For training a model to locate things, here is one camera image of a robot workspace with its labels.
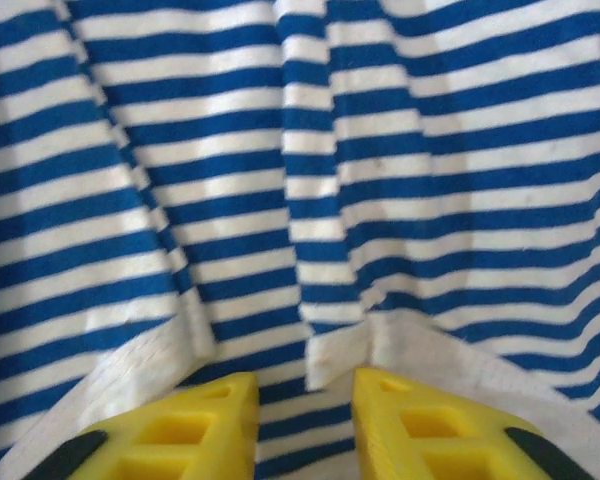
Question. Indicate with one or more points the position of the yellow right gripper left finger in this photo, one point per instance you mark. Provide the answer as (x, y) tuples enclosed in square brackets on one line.
[(180, 430)]

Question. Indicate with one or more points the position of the blue white striped tank top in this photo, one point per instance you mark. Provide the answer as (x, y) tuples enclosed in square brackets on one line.
[(300, 175)]

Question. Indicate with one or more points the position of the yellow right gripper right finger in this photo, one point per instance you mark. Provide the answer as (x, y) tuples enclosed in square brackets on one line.
[(430, 430)]

